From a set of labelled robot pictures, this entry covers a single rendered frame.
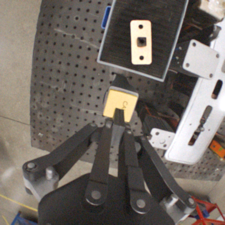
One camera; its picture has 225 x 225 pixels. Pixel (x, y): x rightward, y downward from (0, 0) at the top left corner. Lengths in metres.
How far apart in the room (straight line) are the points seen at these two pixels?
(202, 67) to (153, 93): 0.45
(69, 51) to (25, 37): 1.10
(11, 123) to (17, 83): 0.62
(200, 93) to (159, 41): 0.29
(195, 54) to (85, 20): 0.60
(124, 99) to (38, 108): 0.72
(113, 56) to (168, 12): 0.14
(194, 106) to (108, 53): 0.37
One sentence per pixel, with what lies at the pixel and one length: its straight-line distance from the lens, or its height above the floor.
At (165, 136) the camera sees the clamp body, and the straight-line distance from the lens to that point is 0.46.
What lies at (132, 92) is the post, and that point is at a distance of 0.30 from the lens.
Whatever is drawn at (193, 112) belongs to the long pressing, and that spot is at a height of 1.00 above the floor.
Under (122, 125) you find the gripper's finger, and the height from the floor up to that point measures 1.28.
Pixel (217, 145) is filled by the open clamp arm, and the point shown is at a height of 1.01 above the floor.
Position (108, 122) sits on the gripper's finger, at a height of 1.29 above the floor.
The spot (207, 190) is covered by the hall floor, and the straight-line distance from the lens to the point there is 2.94.
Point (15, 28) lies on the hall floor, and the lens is 1.94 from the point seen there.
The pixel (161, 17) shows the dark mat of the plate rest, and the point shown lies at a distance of 0.30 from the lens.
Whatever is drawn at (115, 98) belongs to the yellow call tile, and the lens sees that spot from 0.28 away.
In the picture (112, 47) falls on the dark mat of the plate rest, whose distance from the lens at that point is 0.28.
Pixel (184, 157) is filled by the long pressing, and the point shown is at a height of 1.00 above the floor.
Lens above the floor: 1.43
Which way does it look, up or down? 70 degrees down
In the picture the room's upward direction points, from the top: 171 degrees counter-clockwise
